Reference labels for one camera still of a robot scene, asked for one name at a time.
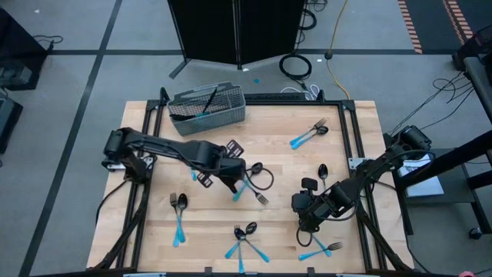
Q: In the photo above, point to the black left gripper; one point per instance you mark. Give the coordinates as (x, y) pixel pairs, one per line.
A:
(232, 169)

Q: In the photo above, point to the black equipment cabinet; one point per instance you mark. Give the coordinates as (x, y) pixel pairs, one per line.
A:
(19, 46)

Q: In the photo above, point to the black side table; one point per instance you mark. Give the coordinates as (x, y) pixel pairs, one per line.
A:
(461, 192)

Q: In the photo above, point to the white paper sheet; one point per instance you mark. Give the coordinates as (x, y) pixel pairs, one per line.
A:
(426, 184)

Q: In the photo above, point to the black power strip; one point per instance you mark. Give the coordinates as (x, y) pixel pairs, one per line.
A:
(276, 96)

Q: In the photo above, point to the black equipment case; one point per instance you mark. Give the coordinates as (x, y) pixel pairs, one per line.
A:
(7, 123)

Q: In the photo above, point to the pink object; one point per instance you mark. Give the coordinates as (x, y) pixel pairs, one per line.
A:
(467, 274)

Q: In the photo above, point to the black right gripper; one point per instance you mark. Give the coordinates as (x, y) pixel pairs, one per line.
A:
(311, 209)

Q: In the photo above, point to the black folding partition screen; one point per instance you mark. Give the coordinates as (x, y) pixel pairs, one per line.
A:
(215, 31)

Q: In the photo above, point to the black metal table frame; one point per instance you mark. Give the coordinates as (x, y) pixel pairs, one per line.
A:
(288, 103)

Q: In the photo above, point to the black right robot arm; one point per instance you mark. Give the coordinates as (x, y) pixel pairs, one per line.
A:
(369, 173)

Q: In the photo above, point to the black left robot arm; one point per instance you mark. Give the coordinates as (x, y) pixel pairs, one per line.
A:
(165, 146)

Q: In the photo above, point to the grey workbench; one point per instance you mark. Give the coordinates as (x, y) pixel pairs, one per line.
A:
(478, 84)

